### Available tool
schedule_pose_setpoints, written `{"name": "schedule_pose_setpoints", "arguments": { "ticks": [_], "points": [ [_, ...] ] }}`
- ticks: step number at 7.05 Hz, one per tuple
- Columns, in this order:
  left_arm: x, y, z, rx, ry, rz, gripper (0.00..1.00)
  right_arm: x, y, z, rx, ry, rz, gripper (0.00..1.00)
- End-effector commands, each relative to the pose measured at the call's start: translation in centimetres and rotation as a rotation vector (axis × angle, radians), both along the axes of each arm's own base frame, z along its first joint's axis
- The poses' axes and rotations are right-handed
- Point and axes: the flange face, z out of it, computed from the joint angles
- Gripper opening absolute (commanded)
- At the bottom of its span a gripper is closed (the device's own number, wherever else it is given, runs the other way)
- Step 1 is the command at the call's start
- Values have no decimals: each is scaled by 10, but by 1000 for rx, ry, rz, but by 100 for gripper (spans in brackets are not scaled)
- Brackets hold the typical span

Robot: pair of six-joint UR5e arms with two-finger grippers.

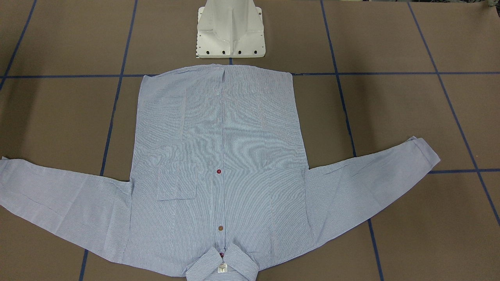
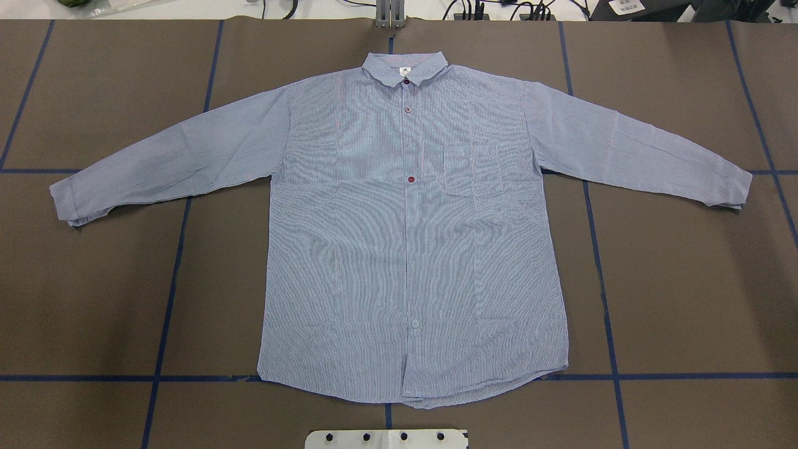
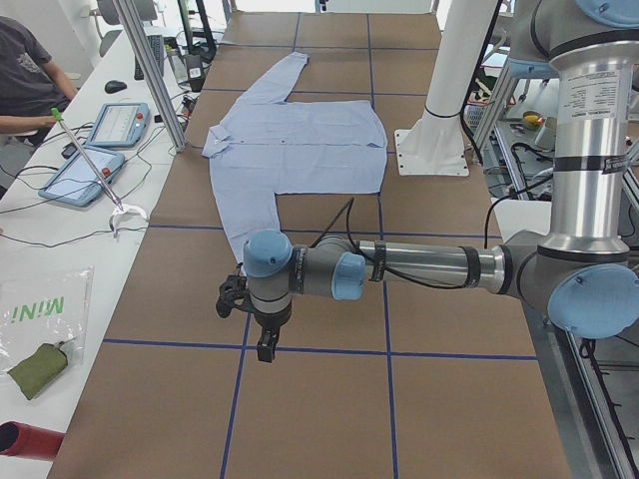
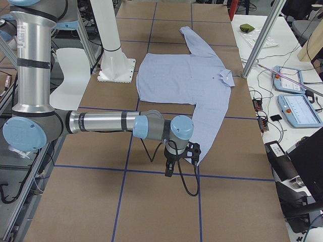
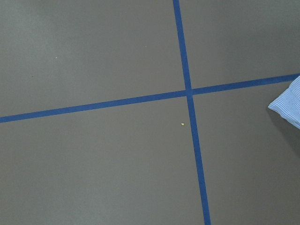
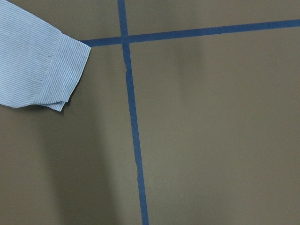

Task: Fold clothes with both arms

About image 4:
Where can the olive green pouch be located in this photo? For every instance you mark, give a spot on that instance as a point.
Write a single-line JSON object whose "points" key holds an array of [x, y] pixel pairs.
{"points": [[246, 28]]}

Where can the blue teach pendant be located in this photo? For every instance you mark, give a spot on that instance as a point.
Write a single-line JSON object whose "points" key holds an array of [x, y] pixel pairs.
{"points": [[298, 111], [283, 85]]}

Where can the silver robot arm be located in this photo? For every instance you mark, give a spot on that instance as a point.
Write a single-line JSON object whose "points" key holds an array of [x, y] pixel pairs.
{"points": [[35, 122]]}

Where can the far blue teach pendant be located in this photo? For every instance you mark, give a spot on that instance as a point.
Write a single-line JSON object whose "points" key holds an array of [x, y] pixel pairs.
{"points": [[283, 85]]}

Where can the small black pad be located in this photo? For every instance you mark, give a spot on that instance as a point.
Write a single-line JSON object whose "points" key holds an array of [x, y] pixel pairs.
{"points": [[276, 118]]}

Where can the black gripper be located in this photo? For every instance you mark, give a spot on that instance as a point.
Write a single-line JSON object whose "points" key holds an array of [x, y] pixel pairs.
{"points": [[172, 158]]}

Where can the orange connector board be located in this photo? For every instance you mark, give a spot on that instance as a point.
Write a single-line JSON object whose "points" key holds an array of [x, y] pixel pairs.
{"points": [[263, 123], [257, 104]]}

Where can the black box device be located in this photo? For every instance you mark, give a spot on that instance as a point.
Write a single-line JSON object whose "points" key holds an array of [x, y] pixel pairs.
{"points": [[280, 161]]}

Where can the light blue striped shirt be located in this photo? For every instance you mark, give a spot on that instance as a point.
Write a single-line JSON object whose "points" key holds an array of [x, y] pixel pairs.
{"points": [[199, 78]]}

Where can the near blue teach pendant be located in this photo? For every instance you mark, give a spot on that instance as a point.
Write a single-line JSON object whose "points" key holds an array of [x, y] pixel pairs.
{"points": [[298, 111]]}

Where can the white power strip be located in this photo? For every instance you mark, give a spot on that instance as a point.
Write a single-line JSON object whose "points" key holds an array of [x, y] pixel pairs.
{"points": [[22, 154]]}

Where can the black monitor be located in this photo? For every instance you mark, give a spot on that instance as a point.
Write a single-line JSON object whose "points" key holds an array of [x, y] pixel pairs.
{"points": [[307, 160]]}

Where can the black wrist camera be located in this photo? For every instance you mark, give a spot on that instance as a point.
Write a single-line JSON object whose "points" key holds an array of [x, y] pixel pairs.
{"points": [[192, 152]]}

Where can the aluminium frame post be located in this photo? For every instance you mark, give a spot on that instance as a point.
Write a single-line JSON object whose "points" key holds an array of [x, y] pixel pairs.
{"points": [[268, 24]]}

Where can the thin metal rod tool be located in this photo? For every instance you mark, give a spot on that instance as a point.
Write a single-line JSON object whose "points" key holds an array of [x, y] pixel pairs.
{"points": [[291, 80]]}

